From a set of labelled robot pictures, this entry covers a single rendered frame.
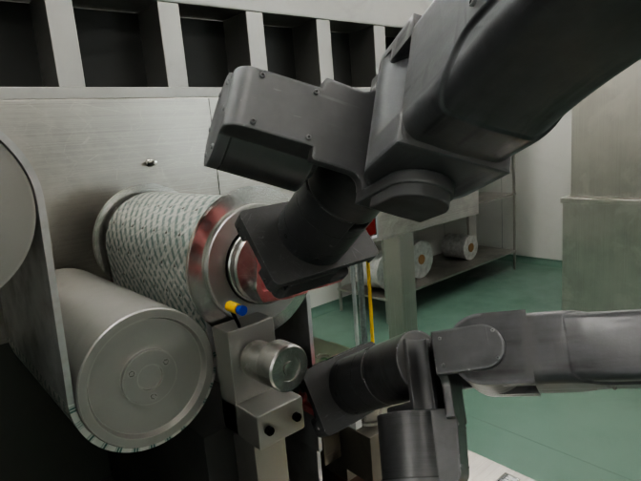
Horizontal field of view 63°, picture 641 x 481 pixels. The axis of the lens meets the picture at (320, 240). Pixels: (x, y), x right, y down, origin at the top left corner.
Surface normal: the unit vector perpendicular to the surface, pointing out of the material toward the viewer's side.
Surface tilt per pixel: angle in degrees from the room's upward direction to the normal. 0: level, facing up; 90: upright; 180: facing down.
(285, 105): 70
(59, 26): 90
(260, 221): 51
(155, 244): 74
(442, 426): 55
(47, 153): 90
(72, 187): 90
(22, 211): 90
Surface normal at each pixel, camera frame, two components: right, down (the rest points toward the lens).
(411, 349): 0.54, -0.40
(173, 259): -0.75, -0.01
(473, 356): -0.42, -0.40
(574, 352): -0.18, -0.37
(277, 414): 0.66, 0.09
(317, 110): 0.31, -0.19
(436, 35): -0.95, -0.22
